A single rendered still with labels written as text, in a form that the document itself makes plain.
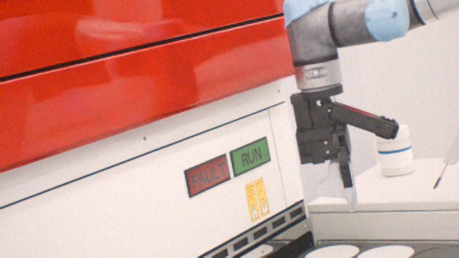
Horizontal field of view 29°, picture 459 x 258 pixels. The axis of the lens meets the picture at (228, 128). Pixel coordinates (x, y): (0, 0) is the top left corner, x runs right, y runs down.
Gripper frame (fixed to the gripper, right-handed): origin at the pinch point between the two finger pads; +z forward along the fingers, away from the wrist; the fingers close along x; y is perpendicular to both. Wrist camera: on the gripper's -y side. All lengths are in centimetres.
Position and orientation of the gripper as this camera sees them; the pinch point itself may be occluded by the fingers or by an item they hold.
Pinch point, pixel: (354, 203)
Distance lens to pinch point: 151.4
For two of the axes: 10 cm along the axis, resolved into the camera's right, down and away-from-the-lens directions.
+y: -9.7, 1.6, 2.0
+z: 1.9, 9.7, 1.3
